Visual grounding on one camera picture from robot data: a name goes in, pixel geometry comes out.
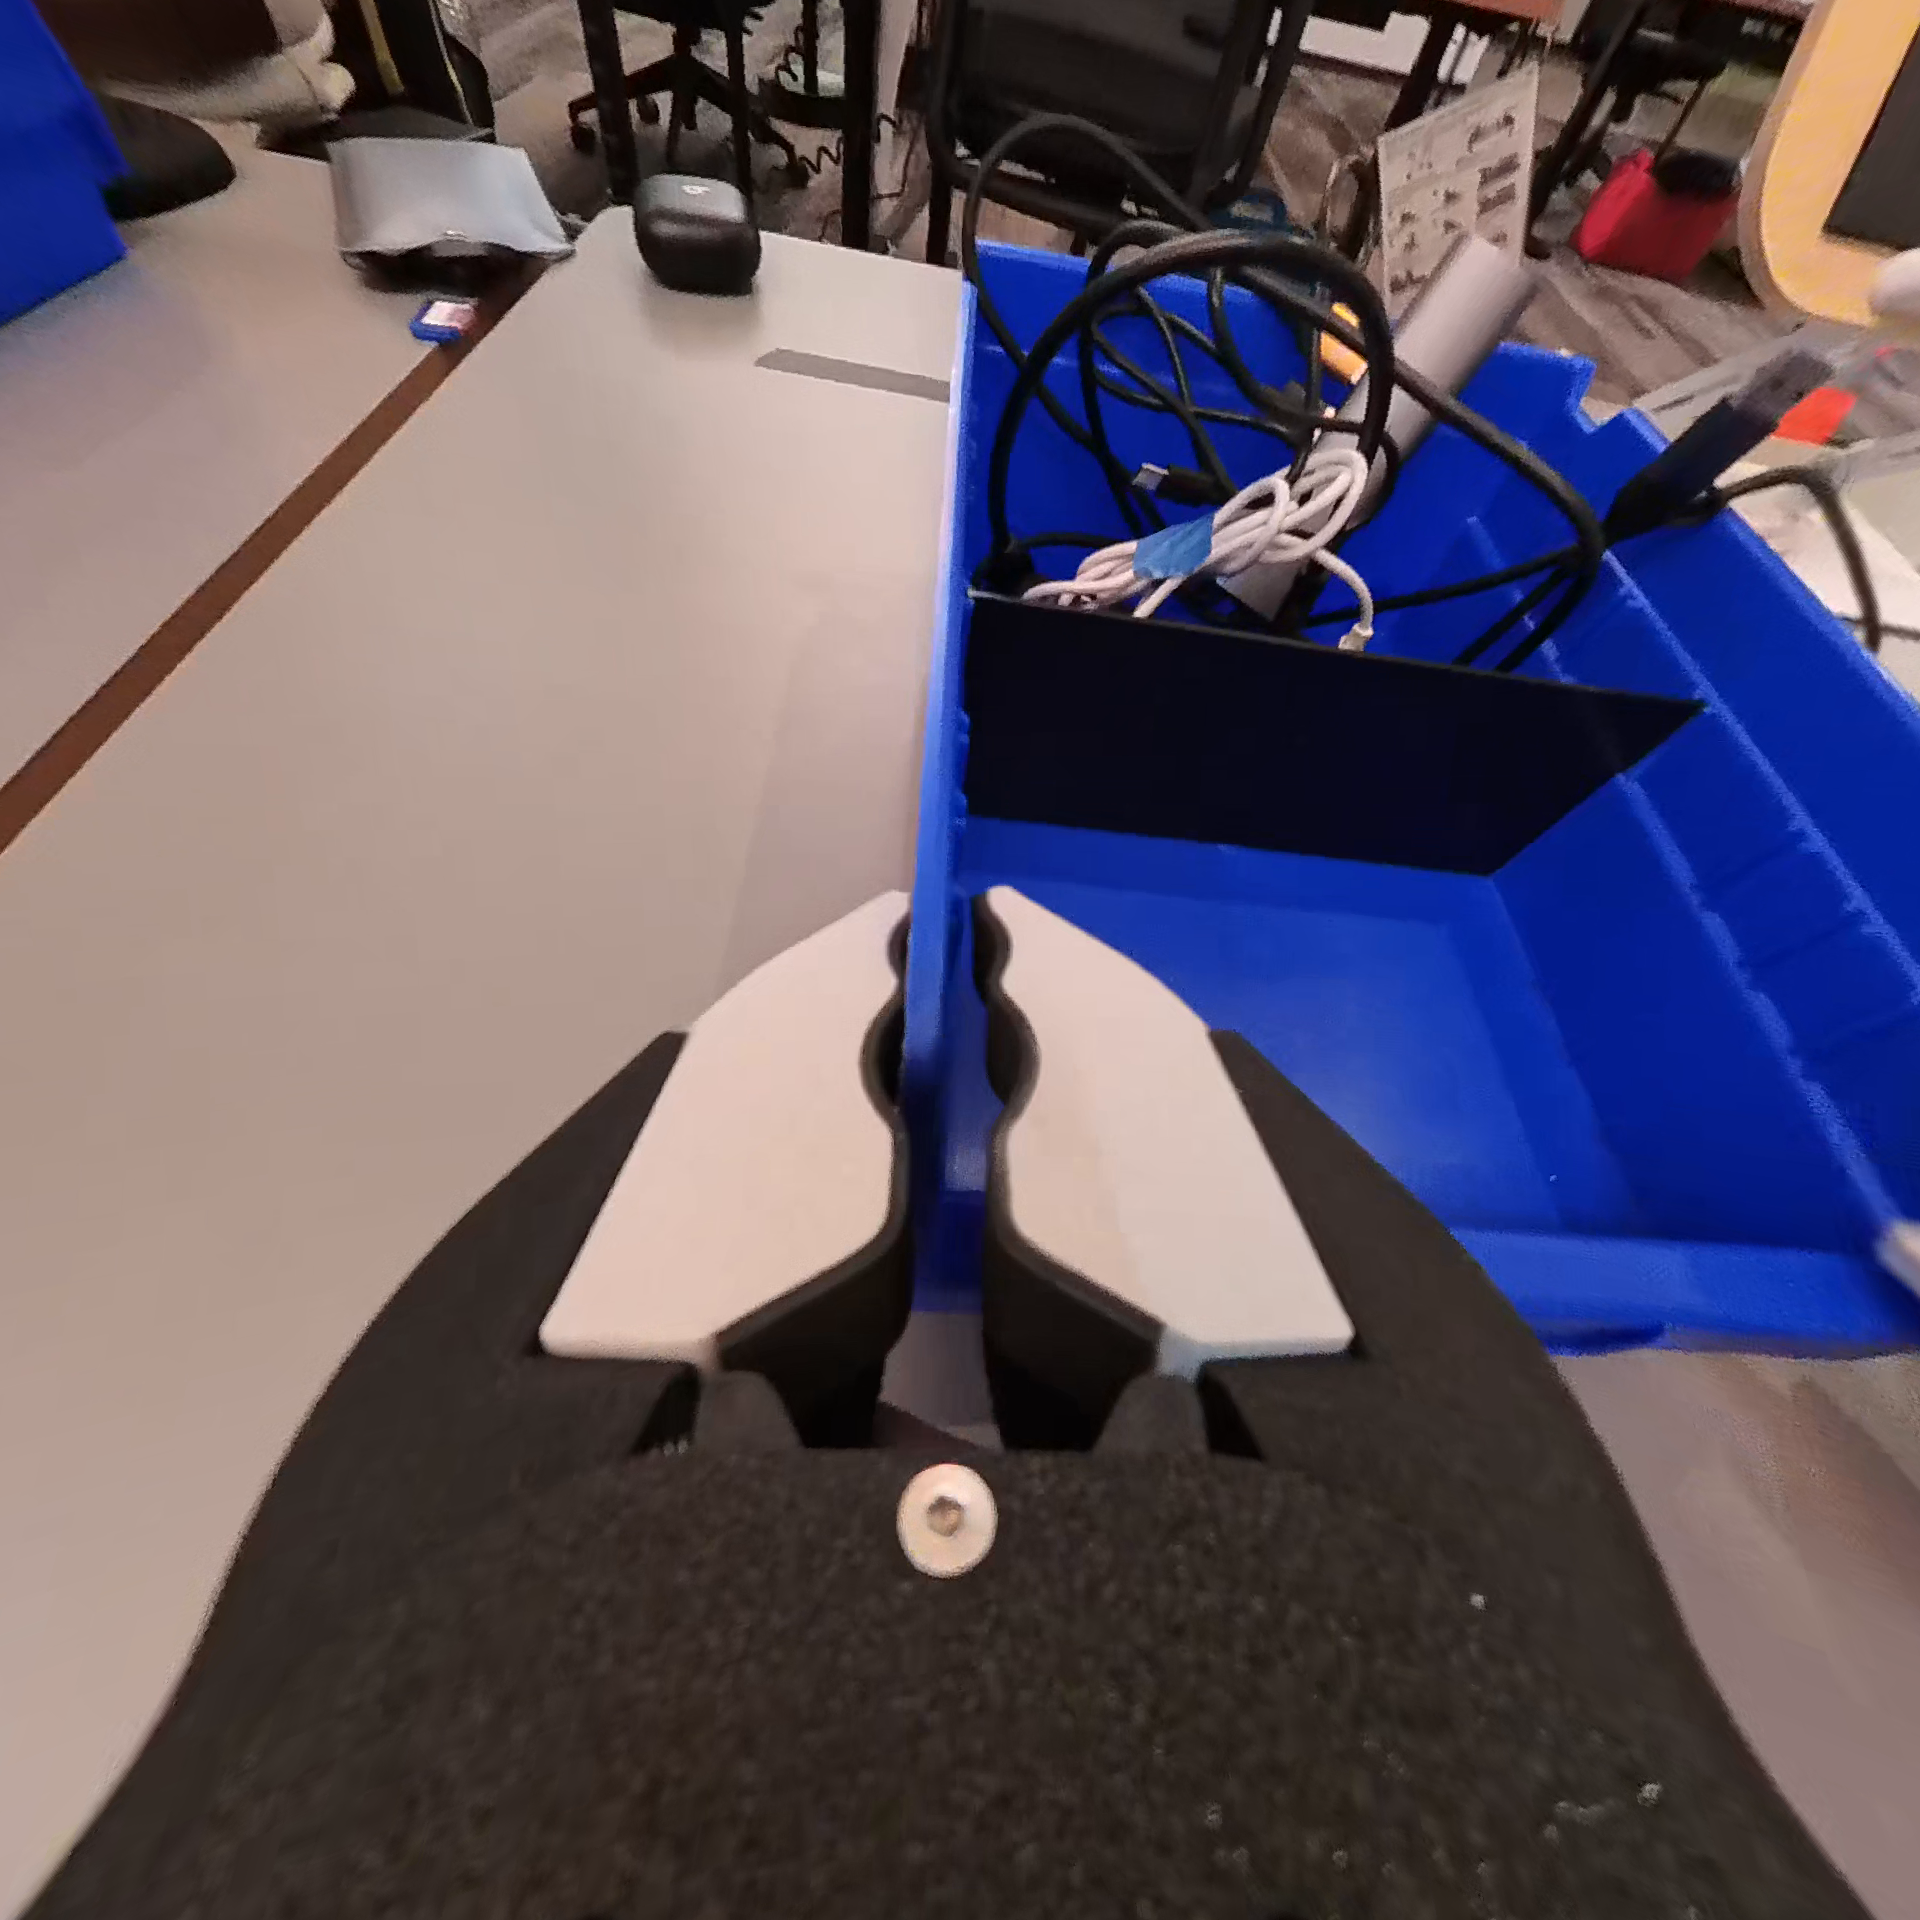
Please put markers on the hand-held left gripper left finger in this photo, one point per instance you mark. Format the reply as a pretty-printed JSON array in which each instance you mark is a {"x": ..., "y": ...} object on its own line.
[{"x": 734, "y": 1170}]

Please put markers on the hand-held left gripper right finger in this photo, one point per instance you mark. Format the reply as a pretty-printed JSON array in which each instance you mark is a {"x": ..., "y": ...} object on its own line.
[{"x": 1155, "y": 1170}]

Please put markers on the grey desk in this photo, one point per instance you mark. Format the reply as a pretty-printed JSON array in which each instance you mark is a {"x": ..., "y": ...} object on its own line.
[
  {"x": 451, "y": 750},
  {"x": 150, "y": 451}
]

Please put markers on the black divider panel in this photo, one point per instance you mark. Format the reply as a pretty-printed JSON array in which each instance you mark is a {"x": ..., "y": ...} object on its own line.
[{"x": 1275, "y": 750}]

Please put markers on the small blue card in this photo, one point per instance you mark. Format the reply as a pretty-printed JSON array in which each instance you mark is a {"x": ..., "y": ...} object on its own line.
[{"x": 443, "y": 318}]

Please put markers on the black earbuds case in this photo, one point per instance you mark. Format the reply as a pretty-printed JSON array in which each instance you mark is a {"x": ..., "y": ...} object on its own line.
[{"x": 695, "y": 232}]

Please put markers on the grey pouch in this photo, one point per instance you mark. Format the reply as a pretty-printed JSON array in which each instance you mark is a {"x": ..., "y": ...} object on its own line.
[{"x": 443, "y": 195}]

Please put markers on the printed instruction sheet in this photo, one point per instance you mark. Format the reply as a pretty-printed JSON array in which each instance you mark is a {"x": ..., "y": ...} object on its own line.
[{"x": 1463, "y": 181}]

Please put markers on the red bag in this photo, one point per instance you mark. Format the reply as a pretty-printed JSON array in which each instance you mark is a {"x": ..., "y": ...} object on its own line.
[{"x": 1650, "y": 219}]

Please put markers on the black mesh office chair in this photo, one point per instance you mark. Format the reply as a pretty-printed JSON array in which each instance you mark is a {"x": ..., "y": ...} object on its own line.
[{"x": 1110, "y": 75}]

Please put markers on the white folding stand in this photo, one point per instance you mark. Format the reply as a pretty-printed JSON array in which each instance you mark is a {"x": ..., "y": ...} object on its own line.
[{"x": 1897, "y": 284}]

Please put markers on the black computer mouse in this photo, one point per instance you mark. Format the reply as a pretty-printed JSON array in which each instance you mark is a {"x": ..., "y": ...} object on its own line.
[{"x": 164, "y": 159}]

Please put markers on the wood-framed black board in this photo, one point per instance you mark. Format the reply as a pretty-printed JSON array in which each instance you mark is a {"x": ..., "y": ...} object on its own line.
[{"x": 1800, "y": 181}]

